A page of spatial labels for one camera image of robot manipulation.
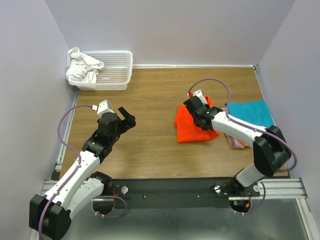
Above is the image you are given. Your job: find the orange t shirt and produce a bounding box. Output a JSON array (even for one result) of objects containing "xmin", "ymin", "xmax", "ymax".
[{"xmin": 174, "ymin": 105, "xmax": 221, "ymax": 144}]

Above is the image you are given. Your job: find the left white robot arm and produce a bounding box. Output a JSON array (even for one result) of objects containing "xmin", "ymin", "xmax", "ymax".
[{"xmin": 29, "ymin": 101, "xmax": 136, "ymax": 240}]

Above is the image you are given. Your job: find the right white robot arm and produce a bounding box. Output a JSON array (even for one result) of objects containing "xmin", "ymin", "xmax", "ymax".
[{"xmin": 183, "ymin": 95, "xmax": 292, "ymax": 196}]

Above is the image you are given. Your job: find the pink folded t shirt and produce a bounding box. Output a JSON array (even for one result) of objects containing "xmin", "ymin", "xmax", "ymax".
[{"xmin": 219, "ymin": 106, "xmax": 252, "ymax": 150}]

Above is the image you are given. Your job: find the white plastic basket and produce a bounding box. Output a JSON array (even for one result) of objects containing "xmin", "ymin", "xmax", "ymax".
[{"xmin": 73, "ymin": 50, "xmax": 133, "ymax": 91}]

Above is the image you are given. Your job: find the teal folded t shirt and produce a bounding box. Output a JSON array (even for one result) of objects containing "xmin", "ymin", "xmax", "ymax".
[{"xmin": 228, "ymin": 100, "xmax": 275, "ymax": 128}]

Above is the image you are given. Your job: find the white t shirt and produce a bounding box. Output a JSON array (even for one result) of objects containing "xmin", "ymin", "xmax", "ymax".
[{"xmin": 65, "ymin": 47, "xmax": 105, "ymax": 86}]

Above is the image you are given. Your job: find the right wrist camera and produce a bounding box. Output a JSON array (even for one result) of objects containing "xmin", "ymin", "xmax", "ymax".
[{"xmin": 188, "ymin": 89, "xmax": 208, "ymax": 104}]

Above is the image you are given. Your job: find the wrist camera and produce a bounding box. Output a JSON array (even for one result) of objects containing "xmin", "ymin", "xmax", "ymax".
[
  {"xmin": 91, "ymin": 99, "xmax": 114, "ymax": 117},
  {"xmin": 188, "ymin": 89, "xmax": 208, "ymax": 104}
]

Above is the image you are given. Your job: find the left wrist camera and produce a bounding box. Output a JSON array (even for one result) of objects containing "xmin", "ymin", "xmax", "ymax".
[{"xmin": 91, "ymin": 99, "xmax": 114, "ymax": 117}]

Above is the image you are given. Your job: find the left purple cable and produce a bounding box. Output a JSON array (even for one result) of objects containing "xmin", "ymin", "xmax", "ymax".
[{"xmin": 38, "ymin": 104, "xmax": 128, "ymax": 240}]

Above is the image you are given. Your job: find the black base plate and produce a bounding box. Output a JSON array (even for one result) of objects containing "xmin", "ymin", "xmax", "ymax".
[{"xmin": 93, "ymin": 177, "xmax": 260, "ymax": 212}]

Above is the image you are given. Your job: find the aluminium frame rail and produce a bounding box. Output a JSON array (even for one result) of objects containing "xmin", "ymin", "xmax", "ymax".
[{"xmin": 252, "ymin": 177, "xmax": 310, "ymax": 200}]

